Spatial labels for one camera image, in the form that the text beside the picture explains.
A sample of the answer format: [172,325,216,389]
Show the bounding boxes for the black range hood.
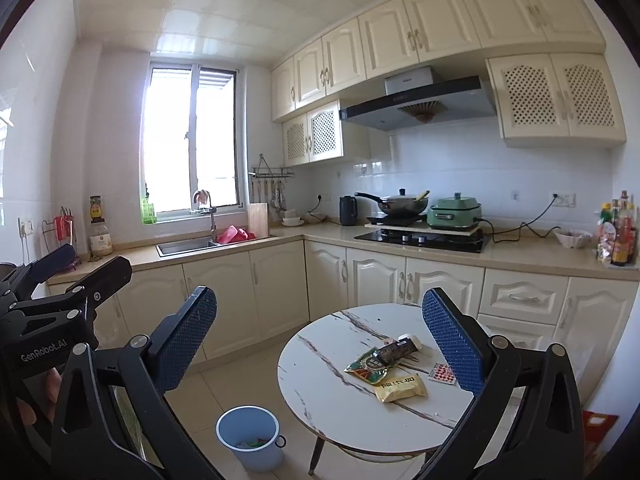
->
[339,67,499,132]

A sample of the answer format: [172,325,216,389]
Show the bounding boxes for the black gas stove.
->
[354,227,491,254]

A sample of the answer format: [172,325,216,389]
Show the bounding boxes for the group of condiment bottles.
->
[597,189,639,267]

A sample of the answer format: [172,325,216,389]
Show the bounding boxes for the round marble table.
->
[277,303,476,476]

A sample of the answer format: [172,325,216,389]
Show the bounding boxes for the metal sink faucet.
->
[192,189,219,244]

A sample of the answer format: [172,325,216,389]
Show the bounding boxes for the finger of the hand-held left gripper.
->
[0,256,133,343]
[0,244,77,306]

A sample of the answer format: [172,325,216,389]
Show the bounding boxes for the wooden cutting board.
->
[248,202,271,239]

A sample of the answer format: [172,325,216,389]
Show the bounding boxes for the large cream lattice cabinet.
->
[486,52,629,149]

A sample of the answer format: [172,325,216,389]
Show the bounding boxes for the green printed snack packet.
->
[343,347,396,385]

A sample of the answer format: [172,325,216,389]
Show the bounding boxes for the brown red cardboard box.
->
[582,409,619,461]

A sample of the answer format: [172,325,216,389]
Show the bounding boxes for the metal utensil rack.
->
[248,153,296,211]

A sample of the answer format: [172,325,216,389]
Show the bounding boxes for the person's left hand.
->
[17,366,65,426]

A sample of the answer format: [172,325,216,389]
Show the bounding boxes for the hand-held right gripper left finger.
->
[51,286,226,480]

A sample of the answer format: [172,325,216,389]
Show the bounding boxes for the black electric kettle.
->
[339,194,359,226]

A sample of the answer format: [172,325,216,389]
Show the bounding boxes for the cream upper wall cabinets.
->
[271,0,609,122]

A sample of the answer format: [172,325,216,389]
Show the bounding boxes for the light blue plastic bucket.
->
[215,405,287,472]

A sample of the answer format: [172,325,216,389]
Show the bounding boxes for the red plastic basin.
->
[217,225,256,245]

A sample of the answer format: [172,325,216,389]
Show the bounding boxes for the black wok with lid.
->
[354,188,431,216]

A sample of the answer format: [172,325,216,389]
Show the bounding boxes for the red knife rack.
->
[42,205,76,249]

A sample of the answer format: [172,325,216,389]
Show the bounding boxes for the dark printed snack wrapper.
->
[375,338,419,364]

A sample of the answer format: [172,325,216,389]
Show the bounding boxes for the clear cooking oil bottle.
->
[89,222,114,261]

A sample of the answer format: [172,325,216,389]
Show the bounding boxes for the small cream lattice cabinet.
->
[282,102,372,166]

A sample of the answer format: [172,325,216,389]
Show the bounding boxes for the steel kitchen sink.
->
[155,237,221,257]

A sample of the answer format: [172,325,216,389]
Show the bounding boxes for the black power cable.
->
[479,194,562,246]

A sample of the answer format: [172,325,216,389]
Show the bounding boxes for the green electric cooker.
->
[426,190,484,231]

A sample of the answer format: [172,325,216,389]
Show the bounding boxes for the red checkered packet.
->
[428,362,457,386]

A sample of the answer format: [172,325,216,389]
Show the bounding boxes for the white scalloped bowl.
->
[553,228,594,250]

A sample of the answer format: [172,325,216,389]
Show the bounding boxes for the cream lower kitchen cabinets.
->
[47,225,640,407]

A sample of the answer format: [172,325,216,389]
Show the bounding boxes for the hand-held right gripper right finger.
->
[410,287,586,480]

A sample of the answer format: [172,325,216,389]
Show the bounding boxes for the yellow snack packet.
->
[373,372,429,404]

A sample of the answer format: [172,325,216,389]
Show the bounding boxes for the kitchen window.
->
[139,59,246,221]

